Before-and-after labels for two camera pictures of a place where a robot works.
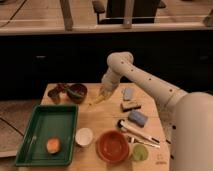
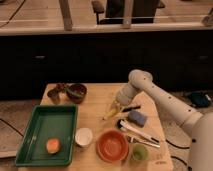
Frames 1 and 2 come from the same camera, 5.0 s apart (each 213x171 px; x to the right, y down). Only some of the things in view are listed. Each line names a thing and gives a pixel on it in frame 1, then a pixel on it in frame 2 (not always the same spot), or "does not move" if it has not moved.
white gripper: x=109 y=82 -> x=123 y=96
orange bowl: x=112 y=146 does not move
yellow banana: x=97 y=100 -> x=111 y=113
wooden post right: x=128 y=14 does not move
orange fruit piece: x=53 y=145 does not move
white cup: x=83 y=137 does not move
